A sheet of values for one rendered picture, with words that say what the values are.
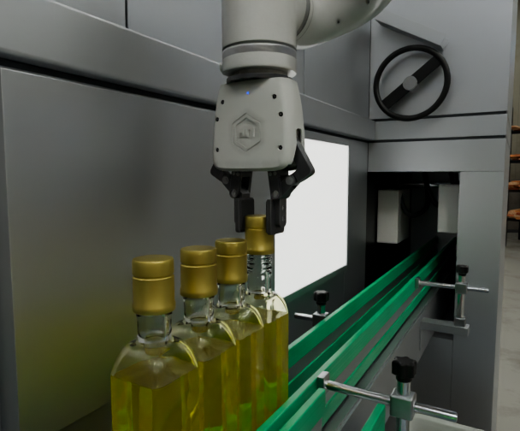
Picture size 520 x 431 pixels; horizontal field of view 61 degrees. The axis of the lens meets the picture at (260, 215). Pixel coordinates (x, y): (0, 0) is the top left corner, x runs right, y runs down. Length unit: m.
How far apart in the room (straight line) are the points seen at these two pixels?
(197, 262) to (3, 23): 0.26
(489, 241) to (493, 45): 0.53
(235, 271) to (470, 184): 1.01
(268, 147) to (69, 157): 0.20
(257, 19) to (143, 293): 0.30
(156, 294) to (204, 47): 0.43
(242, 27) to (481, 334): 1.15
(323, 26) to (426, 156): 0.86
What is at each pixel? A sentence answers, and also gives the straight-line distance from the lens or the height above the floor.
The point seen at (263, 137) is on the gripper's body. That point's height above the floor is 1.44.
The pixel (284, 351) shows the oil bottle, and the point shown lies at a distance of 0.55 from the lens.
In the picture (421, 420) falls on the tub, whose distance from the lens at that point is 0.83.
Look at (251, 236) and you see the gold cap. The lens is 0.50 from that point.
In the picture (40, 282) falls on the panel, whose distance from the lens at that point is 0.46.
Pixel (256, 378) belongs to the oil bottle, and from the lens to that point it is 0.50.
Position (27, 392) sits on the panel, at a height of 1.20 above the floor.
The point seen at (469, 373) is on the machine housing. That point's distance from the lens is 1.49.
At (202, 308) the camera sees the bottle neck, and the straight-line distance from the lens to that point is 0.42.
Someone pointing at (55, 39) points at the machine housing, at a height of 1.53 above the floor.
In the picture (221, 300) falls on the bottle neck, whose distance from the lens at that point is 0.47.
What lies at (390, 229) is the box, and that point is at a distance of 1.54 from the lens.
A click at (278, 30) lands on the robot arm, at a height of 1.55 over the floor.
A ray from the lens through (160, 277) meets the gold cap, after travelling 0.37.
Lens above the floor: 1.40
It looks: 5 degrees down
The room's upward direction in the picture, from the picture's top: straight up
